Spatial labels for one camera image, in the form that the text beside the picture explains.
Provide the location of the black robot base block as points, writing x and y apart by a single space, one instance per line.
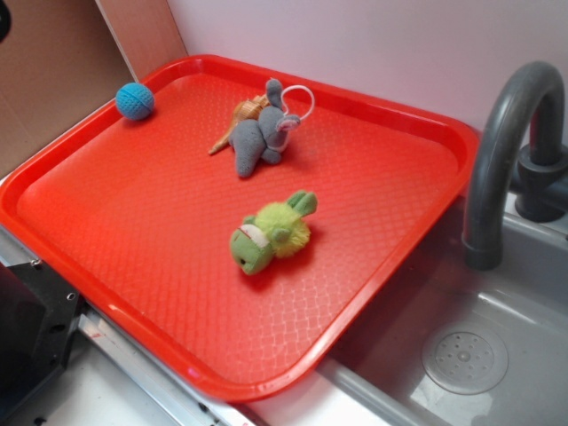
39 316

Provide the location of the green plush animal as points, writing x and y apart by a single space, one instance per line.
278 230

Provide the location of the red plastic tray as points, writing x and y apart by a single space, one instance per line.
137 216

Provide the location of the gray plush elephant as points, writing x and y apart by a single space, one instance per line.
266 137

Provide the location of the tan seashell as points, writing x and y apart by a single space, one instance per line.
247 109

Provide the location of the blue textured ball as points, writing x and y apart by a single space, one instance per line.
135 101

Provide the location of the gray plastic sink basin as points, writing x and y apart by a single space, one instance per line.
442 344

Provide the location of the gray toy faucet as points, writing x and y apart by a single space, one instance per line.
522 151

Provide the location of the brown cardboard box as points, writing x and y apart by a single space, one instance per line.
62 60

